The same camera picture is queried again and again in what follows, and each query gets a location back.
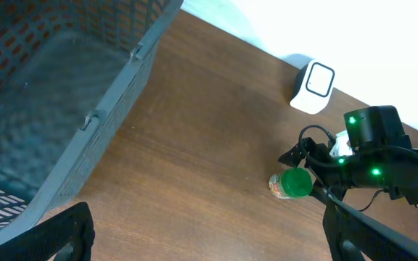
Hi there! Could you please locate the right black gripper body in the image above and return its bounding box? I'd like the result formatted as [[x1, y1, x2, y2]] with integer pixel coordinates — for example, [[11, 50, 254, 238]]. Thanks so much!
[[301, 138, 351, 198]]

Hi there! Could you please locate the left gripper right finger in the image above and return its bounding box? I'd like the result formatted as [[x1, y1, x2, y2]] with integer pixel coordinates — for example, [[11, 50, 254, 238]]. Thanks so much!
[[311, 184, 418, 261]]

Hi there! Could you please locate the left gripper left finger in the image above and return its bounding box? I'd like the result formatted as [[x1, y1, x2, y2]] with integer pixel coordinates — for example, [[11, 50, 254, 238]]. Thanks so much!
[[0, 202, 95, 261]]

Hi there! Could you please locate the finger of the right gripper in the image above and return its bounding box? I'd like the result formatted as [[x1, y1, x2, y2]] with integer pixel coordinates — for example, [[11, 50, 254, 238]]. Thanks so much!
[[277, 144, 306, 167]]

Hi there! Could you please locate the green lid glass jar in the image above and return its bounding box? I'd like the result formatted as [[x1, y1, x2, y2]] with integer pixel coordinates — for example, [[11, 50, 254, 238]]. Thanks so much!
[[269, 167, 313, 199]]

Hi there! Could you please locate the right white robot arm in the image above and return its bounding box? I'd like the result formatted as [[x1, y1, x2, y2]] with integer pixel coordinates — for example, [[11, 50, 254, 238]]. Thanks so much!
[[271, 106, 418, 208]]

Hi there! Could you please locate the white barcode scanner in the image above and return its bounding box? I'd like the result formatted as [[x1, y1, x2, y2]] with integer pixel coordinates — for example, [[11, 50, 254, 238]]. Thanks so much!
[[290, 59, 335, 115]]

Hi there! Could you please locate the grey plastic mesh basket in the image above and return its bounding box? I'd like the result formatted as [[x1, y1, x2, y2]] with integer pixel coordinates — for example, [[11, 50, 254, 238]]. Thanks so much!
[[0, 0, 182, 245]]

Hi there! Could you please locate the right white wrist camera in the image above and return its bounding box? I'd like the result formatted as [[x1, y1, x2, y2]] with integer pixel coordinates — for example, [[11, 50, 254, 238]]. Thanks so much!
[[329, 130, 353, 158]]

